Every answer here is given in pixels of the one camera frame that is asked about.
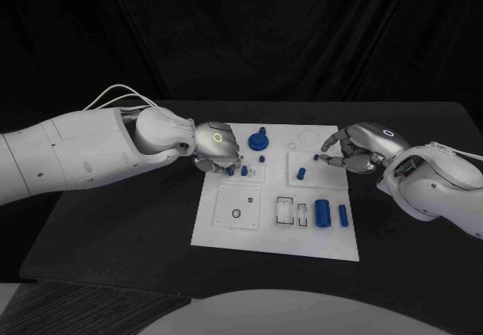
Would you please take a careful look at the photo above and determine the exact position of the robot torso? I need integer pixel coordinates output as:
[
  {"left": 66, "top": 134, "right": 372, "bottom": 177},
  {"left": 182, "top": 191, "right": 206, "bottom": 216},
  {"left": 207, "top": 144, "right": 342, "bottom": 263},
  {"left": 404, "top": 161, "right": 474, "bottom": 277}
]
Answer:
[{"left": 135, "top": 288, "right": 458, "bottom": 335}]

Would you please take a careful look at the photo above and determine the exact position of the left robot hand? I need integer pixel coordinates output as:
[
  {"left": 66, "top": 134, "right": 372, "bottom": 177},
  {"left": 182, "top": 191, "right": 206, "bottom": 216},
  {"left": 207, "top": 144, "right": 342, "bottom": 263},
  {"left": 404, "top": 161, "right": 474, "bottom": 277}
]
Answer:
[{"left": 192, "top": 121, "right": 245, "bottom": 176}]

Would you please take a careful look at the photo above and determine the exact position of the blue gear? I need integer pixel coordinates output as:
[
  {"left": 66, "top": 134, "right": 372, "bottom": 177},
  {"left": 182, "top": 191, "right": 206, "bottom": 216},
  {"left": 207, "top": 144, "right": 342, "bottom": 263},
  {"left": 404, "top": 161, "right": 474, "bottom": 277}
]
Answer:
[{"left": 248, "top": 126, "right": 271, "bottom": 151}]

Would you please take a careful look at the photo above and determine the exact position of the white task board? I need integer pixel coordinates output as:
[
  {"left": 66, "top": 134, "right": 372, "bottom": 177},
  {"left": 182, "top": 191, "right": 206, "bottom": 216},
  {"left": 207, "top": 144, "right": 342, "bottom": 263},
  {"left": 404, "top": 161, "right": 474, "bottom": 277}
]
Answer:
[{"left": 190, "top": 122, "right": 360, "bottom": 262}]

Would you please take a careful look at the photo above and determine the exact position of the white cable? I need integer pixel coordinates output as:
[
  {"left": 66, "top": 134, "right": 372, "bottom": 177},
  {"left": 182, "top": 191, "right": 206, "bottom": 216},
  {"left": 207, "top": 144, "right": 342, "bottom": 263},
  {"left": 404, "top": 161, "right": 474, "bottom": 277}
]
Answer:
[
  {"left": 92, "top": 94, "right": 167, "bottom": 116},
  {"left": 82, "top": 84, "right": 161, "bottom": 111},
  {"left": 430, "top": 141, "right": 483, "bottom": 161}
]

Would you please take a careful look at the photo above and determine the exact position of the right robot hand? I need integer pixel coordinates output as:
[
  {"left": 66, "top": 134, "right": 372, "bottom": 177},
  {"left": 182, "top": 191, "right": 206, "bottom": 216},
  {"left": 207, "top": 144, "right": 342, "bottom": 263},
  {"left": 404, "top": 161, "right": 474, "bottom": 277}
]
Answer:
[{"left": 319, "top": 121, "right": 411, "bottom": 174}]

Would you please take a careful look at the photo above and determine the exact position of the thick blue cylinder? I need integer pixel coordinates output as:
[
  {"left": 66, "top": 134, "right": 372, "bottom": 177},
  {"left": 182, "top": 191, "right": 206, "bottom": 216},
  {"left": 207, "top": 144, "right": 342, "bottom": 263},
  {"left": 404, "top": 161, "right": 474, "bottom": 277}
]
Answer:
[{"left": 314, "top": 199, "right": 333, "bottom": 228}]

